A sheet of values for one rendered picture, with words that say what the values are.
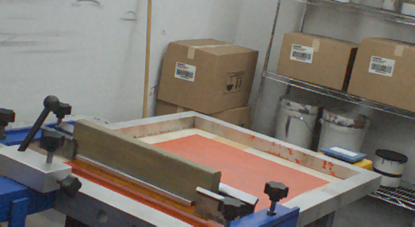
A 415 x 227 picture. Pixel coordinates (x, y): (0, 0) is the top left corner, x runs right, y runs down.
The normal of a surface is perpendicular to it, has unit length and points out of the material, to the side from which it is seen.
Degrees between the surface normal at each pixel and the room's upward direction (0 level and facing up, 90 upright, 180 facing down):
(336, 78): 91
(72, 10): 90
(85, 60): 90
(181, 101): 91
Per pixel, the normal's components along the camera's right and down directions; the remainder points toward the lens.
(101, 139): -0.55, 0.09
